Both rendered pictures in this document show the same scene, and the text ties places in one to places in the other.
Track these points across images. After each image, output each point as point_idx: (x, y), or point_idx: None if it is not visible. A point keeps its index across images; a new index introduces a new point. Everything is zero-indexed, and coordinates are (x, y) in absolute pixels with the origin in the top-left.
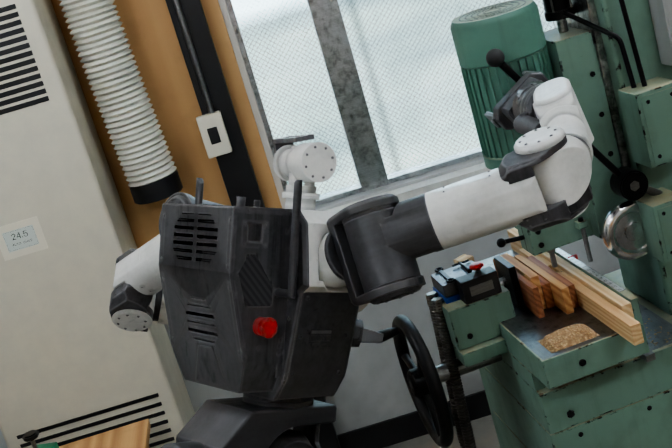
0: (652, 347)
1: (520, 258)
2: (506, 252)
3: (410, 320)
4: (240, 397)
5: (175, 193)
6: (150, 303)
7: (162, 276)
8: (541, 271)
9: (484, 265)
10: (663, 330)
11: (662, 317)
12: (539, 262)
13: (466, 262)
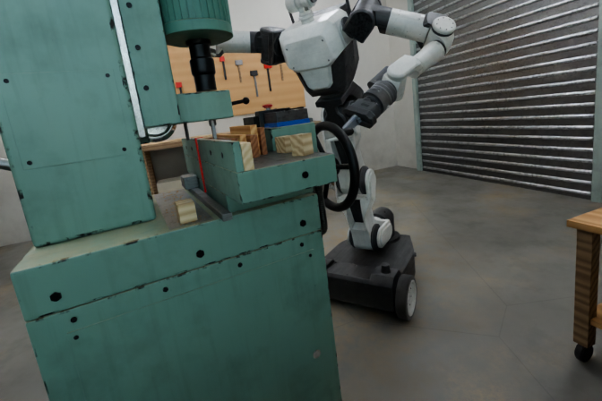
0: (180, 190)
1: (240, 134)
2: (262, 166)
3: (320, 123)
4: (348, 87)
5: None
6: (424, 46)
7: None
8: (227, 134)
9: (287, 159)
10: (164, 196)
11: (156, 201)
12: (226, 138)
13: (279, 111)
